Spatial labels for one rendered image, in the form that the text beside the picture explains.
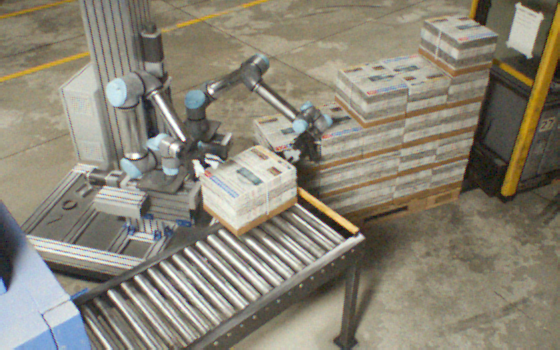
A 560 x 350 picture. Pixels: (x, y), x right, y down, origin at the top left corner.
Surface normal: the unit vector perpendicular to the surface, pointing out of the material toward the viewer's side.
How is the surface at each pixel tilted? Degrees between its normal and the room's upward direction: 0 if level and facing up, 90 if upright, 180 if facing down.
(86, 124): 90
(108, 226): 0
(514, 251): 0
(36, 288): 0
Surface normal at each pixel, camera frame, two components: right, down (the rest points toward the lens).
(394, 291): 0.00, -0.81
